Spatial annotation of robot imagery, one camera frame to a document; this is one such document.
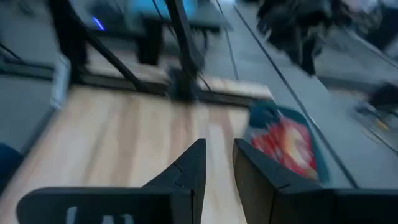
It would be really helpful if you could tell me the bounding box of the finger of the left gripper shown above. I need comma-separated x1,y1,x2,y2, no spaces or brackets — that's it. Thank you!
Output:
306,45,322,77
291,46,308,73

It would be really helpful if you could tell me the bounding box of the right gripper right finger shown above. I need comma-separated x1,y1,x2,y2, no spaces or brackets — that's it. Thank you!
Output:
233,138,398,224

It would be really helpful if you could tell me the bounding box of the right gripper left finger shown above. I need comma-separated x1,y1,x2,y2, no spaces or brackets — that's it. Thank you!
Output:
16,138,207,224

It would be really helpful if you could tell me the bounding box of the red popcorn bag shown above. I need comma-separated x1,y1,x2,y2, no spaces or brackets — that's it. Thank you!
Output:
249,117,319,181

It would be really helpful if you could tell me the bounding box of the teal plastic basket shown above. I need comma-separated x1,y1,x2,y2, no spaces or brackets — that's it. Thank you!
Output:
243,98,331,185

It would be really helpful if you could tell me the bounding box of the blue board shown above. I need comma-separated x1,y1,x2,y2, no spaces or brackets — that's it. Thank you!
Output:
129,0,200,17

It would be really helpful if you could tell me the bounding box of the black aluminium table frame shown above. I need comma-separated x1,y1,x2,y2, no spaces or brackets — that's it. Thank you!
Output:
0,0,275,108

